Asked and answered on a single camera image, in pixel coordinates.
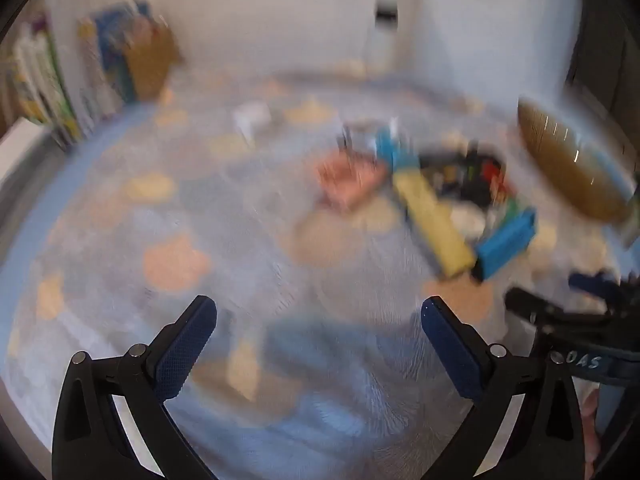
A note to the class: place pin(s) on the person's right hand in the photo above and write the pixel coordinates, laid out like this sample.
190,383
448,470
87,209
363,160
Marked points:
591,425

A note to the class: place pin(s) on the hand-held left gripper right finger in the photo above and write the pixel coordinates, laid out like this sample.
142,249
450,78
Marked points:
450,345

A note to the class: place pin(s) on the fan-patterned tablecloth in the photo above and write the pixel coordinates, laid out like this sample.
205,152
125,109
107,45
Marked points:
150,210

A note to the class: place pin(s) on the black pole clamp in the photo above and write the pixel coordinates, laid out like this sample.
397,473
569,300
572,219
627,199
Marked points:
386,11

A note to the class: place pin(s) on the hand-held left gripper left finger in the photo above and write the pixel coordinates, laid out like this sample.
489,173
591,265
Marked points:
185,345

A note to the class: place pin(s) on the cardboard pen holder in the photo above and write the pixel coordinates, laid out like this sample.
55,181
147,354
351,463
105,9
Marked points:
150,62

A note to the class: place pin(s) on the blue box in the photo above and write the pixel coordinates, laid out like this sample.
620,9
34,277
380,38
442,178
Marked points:
505,242

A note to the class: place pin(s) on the pink box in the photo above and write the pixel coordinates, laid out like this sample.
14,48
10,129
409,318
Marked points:
350,180

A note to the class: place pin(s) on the yellow box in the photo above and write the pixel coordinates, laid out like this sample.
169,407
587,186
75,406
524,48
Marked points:
432,220

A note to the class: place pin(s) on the white box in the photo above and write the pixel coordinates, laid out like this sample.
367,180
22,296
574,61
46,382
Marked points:
20,150

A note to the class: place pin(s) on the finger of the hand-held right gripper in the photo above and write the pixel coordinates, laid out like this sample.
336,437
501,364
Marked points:
540,305
595,284

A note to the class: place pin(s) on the black monitor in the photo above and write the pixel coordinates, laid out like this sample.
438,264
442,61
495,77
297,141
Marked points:
607,35

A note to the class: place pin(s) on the row of books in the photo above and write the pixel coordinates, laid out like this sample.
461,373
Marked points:
42,85

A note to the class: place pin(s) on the amber ribbed glass bowl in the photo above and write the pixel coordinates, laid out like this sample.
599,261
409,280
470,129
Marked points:
565,160

